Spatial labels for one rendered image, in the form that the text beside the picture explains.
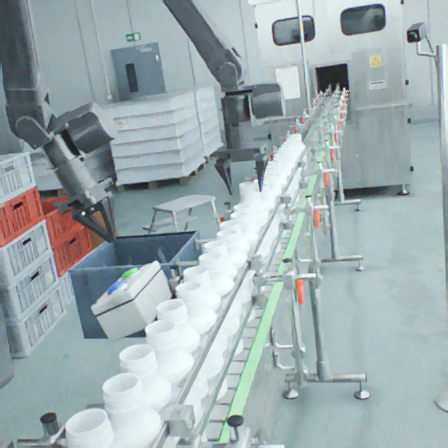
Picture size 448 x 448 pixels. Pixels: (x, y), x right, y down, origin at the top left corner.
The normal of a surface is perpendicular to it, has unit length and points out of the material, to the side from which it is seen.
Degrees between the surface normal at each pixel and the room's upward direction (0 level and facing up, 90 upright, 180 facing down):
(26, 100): 114
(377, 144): 90
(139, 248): 90
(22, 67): 109
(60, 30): 90
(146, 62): 90
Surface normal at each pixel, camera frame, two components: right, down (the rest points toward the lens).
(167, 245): -0.22, 0.29
